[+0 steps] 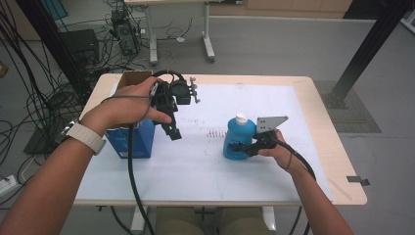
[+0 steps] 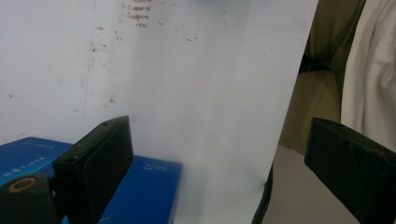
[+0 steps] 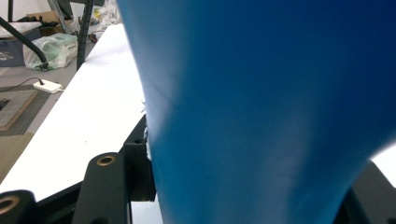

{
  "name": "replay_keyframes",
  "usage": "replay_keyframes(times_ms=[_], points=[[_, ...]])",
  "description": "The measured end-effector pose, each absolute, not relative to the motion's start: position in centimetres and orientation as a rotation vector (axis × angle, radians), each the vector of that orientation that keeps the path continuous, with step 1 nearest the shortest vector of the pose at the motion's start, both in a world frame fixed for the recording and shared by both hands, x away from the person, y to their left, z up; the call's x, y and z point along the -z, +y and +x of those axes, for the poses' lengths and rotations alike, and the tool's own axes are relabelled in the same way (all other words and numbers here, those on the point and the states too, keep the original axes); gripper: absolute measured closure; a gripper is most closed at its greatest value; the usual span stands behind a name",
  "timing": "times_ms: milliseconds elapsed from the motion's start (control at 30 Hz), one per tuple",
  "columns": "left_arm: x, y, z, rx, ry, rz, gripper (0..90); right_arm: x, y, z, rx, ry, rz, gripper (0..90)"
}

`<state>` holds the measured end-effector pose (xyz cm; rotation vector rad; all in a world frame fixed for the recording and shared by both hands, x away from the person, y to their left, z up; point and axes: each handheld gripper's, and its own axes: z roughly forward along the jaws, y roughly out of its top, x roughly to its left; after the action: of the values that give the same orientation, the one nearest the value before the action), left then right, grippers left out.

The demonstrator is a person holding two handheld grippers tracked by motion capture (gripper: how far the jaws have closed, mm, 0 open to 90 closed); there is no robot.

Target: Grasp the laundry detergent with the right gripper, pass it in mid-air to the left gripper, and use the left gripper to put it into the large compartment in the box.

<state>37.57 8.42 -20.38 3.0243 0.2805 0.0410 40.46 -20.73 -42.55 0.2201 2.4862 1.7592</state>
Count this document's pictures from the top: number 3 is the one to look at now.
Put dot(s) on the grey storage box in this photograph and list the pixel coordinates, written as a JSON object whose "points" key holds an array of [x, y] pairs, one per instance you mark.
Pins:
{"points": [[12, 53]]}

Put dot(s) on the white power strip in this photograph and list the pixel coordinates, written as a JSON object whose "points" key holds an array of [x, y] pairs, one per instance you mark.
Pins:
{"points": [[48, 86]]}

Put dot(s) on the blue plastic bottle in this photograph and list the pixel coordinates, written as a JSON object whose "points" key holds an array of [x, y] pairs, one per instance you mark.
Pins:
{"points": [[249, 109]]}

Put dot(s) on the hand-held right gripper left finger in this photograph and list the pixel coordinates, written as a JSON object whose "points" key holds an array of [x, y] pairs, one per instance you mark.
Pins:
{"points": [[140, 174]]}

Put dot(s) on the flat wooden board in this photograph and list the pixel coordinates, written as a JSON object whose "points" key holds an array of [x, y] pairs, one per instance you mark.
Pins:
{"points": [[15, 109]]}

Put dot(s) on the translucent plastic bag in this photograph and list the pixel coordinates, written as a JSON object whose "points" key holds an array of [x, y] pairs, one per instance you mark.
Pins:
{"points": [[53, 49]]}

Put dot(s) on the brown cardboard box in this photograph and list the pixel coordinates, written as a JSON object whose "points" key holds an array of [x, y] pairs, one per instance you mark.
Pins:
{"points": [[49, 29]]}

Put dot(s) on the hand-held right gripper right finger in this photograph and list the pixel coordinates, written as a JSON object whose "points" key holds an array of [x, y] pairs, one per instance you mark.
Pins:
{"points": [[373, 199]]}

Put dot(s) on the crumpled white plastic wrap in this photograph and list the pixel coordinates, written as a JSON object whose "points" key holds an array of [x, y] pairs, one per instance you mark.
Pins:
{"points": [[109, 12]]}

